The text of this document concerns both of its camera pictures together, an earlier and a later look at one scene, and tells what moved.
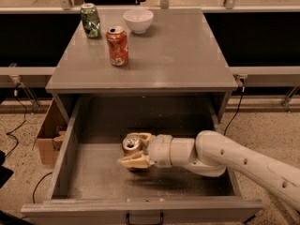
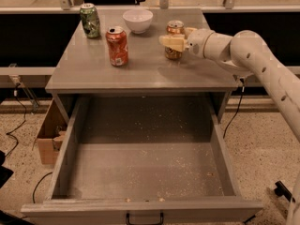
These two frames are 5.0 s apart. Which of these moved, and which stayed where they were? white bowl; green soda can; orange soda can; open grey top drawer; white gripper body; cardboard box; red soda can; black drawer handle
Moved: orange soda can; white gripper body
Stayed: red soda can; cardboard box; green soda can; white bowl; open grey top drawer; black drawer handle
